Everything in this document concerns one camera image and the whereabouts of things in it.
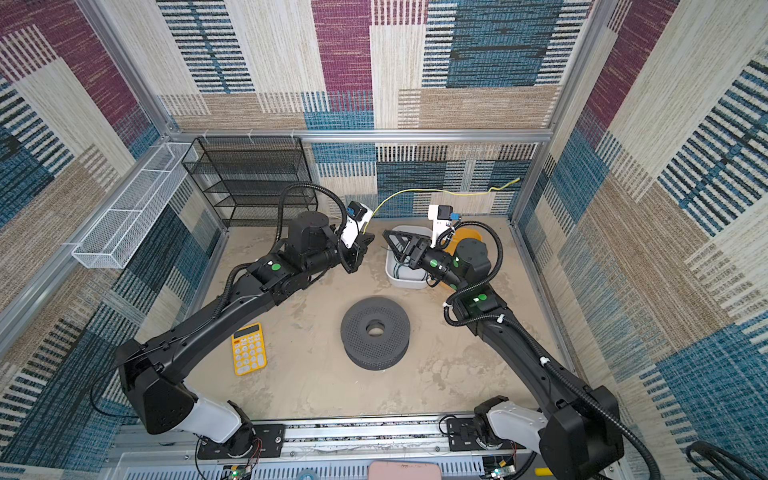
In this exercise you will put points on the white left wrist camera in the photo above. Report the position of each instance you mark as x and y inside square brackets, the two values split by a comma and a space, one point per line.
[358, 217]

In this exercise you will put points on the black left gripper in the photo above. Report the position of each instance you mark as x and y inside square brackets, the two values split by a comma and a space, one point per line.
[356, 250]

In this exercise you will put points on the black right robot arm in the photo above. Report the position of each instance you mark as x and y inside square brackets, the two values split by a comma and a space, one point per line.
[582, 433]

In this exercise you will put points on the yellow plastic bin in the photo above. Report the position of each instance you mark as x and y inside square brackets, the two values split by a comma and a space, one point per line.
[461, 234]

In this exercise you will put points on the black wire shelf rack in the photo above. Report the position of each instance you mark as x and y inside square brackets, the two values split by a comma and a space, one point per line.
[242, 178]

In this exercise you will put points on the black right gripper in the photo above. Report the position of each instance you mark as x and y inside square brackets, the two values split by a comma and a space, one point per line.
[416, 251]

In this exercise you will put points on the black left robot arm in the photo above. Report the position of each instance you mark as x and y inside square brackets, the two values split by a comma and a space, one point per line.
[152, 373]

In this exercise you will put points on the dark grey foam spool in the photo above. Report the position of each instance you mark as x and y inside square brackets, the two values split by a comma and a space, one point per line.
[375, 333]

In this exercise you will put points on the yellow calculator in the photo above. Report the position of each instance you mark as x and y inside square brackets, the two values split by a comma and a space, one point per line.
[248, 349]

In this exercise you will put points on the aluminium mounting rail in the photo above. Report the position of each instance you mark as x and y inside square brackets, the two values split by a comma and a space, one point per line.
[321, 448]

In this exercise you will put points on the black chair frame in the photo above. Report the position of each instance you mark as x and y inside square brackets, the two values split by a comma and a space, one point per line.
[720, 464]

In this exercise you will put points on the pink phone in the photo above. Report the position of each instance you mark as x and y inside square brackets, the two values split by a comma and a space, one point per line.
[391, 470]

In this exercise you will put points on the white wire mesh basket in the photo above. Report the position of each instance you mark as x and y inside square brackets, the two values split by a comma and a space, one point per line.
[119, 232]

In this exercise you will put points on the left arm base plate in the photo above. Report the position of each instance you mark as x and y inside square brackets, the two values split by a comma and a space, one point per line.
[252, 443]

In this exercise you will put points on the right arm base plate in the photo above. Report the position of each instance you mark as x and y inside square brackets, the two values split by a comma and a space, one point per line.
[463, 436]

